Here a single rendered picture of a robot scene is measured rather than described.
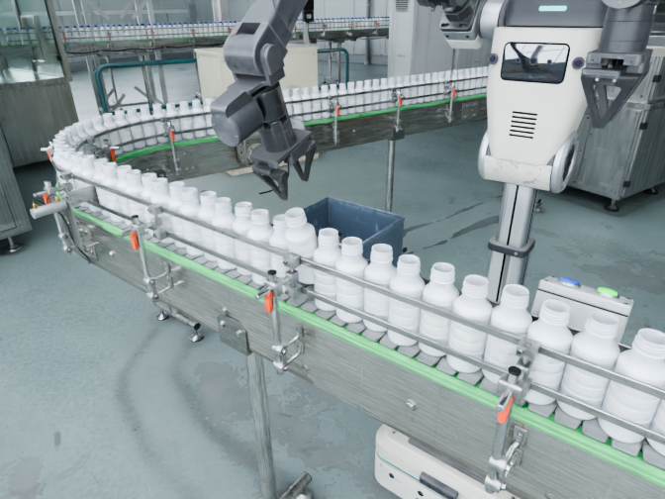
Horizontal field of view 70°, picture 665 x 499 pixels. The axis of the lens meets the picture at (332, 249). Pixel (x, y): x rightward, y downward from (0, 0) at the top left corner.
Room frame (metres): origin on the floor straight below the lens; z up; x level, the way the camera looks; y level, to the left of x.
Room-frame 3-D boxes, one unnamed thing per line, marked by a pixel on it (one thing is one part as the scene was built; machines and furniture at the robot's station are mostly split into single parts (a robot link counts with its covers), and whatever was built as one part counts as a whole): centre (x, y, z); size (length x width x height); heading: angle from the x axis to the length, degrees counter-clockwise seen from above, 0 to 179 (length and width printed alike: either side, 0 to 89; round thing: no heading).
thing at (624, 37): (0.70, -0.40, 1.51); 0.10 x 0.07 x 0.07; 142
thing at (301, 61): (5.24, 0.75, 0.59); 1.10 x 0.62 x 1.18; 124
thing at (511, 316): (0.60, -0.27, 1.08); 0.06 x 0.06 x 0.17
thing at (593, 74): (0.68, -0.39, 1.43); 0.07 x 0.07 x 0.09; 52
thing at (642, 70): (0.71, -0.41, 1.44); 0.07 x 0.07 x 0.09; 52
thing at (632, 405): (0.49, -0.41, 1.08); 0.06 x 0.06 x 0.17
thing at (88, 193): (1.29, 0.76, 0.96); 0.23 x 0.10 x 0.27; 142
